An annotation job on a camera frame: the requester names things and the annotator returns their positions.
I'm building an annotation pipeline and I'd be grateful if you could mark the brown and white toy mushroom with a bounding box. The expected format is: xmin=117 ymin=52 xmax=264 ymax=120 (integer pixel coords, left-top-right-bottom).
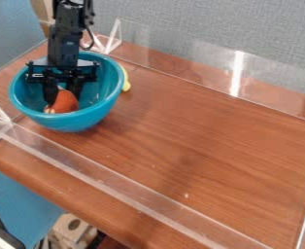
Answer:
xmin=44 ymin=88 xmax=79 ymax=114

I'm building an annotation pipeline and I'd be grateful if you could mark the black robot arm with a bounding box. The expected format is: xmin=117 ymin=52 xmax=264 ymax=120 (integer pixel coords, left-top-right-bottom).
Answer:
xmin=25 ymin=0 xmax=98 ymax=105

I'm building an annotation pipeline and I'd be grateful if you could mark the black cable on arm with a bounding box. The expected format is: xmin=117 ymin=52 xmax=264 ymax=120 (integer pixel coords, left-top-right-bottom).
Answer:
xmin=79 ymin=25 xmax=97 ymax=52

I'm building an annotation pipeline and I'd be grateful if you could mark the white block with hole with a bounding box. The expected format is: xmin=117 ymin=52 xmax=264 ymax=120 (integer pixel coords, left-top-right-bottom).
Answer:
xmin=49 ymin=213 xmax=97 ymax=249

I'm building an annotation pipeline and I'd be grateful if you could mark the clear acrylic front barrier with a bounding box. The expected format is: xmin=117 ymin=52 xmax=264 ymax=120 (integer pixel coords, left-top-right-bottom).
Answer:
xmin=0 ymin=121 xmax=273 ymax=249

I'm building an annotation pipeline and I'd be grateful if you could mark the yellow object behind bowl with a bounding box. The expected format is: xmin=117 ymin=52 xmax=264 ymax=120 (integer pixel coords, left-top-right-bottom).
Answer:
xmin=120 ymin=64 xmax=130 ymax=92

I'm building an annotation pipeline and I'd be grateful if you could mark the blue bowl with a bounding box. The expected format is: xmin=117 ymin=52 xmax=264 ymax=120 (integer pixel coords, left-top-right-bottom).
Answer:
xmin=8 ymin=52 xmax=125 ymax=132

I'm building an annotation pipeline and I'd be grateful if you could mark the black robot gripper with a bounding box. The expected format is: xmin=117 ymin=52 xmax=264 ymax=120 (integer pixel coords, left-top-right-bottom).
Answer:
xmin=25 ymin=27 xmax=100 ymax=105

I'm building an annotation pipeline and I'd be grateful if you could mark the clear acrylic back barrier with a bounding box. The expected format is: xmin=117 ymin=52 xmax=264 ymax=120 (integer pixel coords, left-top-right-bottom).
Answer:
xmin=92 ymin=0 xmax=305 ymax=119

